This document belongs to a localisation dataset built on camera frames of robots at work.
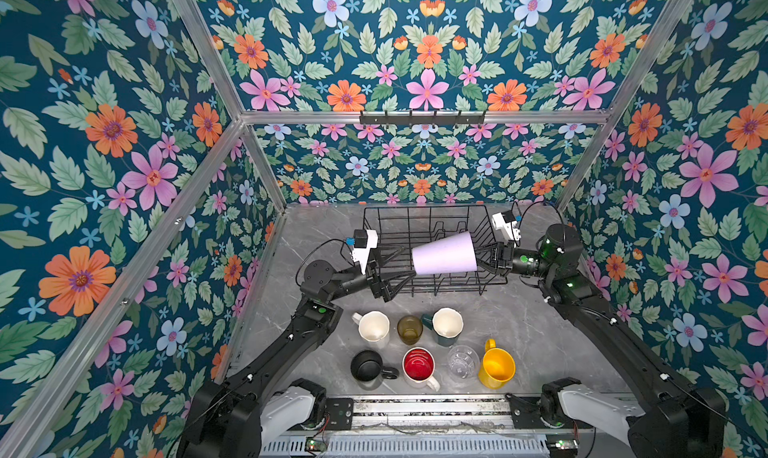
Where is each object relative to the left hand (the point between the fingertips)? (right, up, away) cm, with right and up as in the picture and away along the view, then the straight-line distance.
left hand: (410, 260), depth 63 cm
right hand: (+13, +1, +2) cm, 13 cm away
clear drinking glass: (+15, -30, +19) cm, 39 cm away
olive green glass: (0, -23, +25) cm, 34 cm away
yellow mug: (+24, -31, +18) cm, 43 cm away
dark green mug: (+11, -21, +23) cm, 33 cm away
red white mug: (+2, -30, +18) cm, 35 cm away
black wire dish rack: (-3, +8, +49) cm, 49 cm away
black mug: (-11, -32, +17) cm, 38 cm away
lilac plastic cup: (+9, +1, -1) cm, 9 cm away
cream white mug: (-10, -20, +19) cm, 30 cm away
